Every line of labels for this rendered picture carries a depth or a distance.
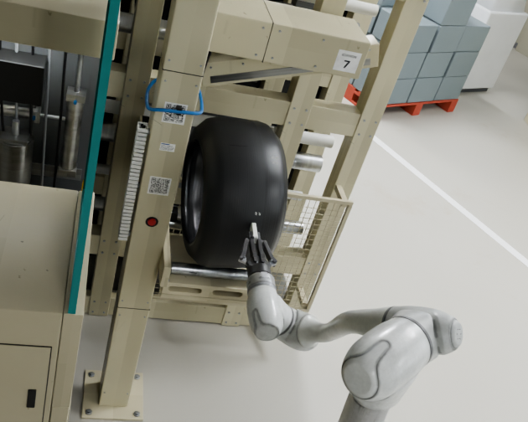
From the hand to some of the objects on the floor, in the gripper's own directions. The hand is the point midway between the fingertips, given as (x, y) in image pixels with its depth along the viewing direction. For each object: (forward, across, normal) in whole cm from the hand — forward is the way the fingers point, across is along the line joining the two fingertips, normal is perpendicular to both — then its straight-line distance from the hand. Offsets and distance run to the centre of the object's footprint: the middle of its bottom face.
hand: (253, 233), depth 225 cm
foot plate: (+11, +31, +126) cm, 130 cm away
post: (+11, +31, +126) cm, 130 cm away
